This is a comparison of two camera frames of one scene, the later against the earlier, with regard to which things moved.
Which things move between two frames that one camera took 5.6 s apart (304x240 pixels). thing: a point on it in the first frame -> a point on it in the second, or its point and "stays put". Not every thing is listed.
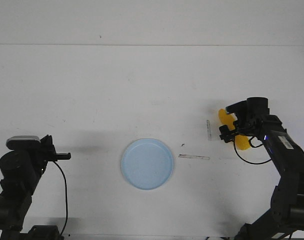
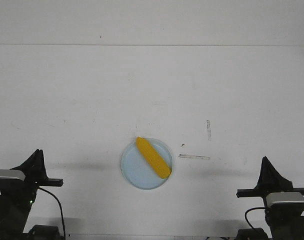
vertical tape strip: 209,131 stays put
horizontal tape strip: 193,156 stays put
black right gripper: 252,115 -> 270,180
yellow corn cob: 241,142 -> 162,169
